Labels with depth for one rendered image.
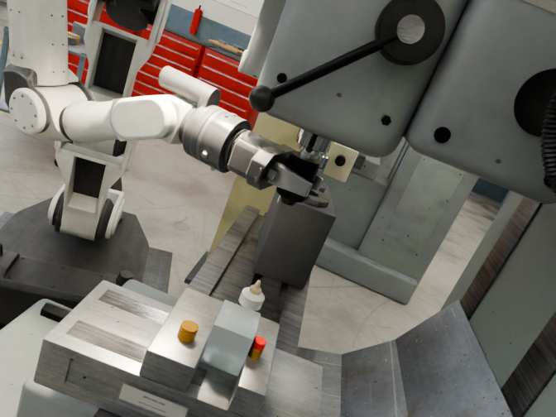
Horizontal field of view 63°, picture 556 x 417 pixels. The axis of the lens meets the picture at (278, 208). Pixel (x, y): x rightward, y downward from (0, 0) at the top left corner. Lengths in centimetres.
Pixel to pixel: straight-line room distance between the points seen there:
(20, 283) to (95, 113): 68
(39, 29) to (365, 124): 57
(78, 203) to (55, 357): 90
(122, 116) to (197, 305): 31
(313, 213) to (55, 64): 55
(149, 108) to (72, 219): 84
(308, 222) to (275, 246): 9
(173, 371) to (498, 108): 46
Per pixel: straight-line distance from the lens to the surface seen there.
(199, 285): 90
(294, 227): 95
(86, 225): 150
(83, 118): 84
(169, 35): 563
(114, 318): 65
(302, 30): 54
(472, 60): 54
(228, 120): 68
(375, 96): 54
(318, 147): 63
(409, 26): 51
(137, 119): 73
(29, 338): 102
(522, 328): 74
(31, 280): 140
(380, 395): 85
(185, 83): 72
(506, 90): 55
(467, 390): 76
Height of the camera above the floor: 140
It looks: 20 degrees down
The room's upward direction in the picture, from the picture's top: 22 degrees clockwise
